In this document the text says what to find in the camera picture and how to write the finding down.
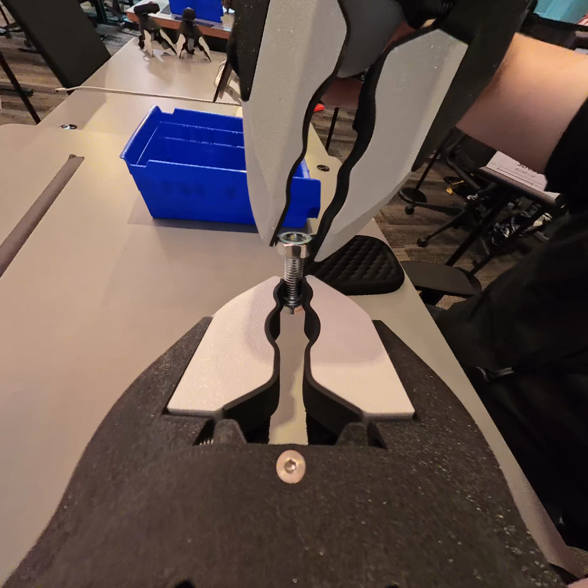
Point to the steel hex bolt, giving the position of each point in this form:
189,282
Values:
294,275

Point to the blue plastic bin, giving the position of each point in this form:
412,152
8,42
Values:
183,183

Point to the person's right hand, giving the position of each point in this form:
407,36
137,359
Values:
342,92

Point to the small blue bin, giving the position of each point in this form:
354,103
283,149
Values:
197,9

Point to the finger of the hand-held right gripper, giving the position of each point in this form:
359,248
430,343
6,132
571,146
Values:
285,92
404,115

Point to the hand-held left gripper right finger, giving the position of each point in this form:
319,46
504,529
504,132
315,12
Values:
353,363

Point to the black panel stand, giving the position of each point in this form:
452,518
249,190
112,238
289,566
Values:
59,36

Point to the steel hex nut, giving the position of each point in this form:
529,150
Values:
282,251

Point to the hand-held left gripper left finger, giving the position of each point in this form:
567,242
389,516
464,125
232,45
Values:
229,358

